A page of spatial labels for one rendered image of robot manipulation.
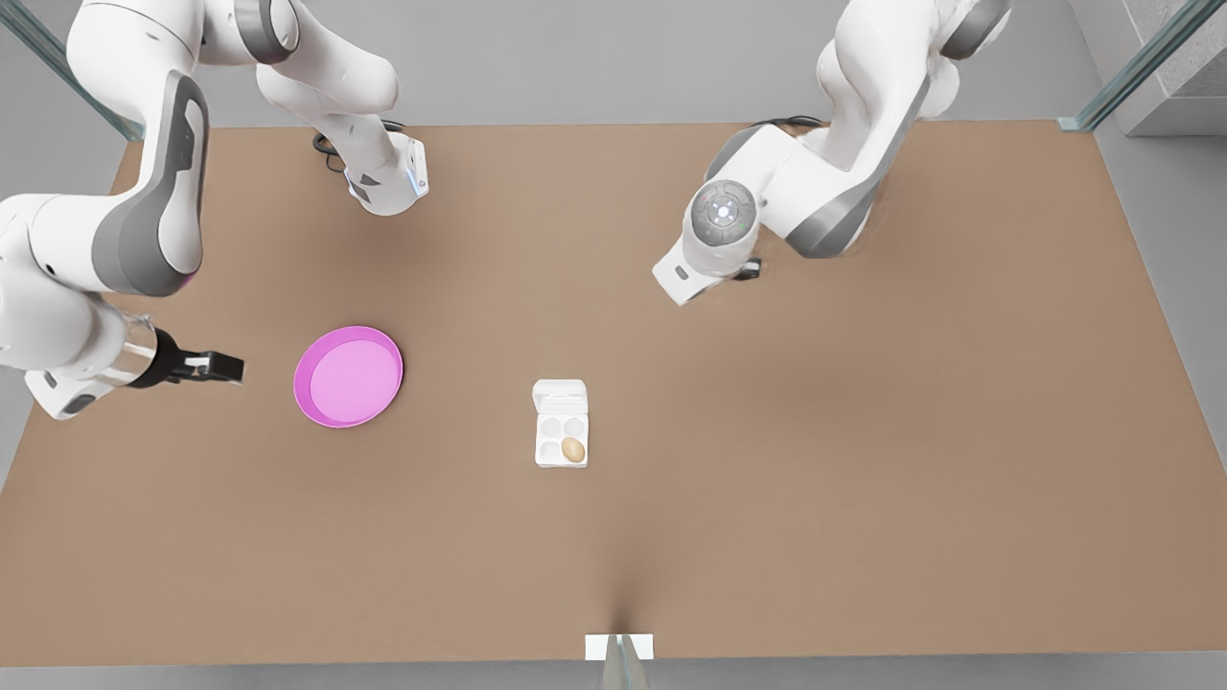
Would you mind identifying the pink round plate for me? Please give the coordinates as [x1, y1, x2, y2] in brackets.
[293, 326, 405, 428]

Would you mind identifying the white egg box lid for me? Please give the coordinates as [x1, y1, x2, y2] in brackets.
[532, 379, 589, 417]

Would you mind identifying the grey concrete block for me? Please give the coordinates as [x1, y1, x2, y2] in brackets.
[1115, 0, 1227, 137]

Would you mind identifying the white egg box base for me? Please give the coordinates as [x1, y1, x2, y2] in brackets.
[534, 411, 590, 470]

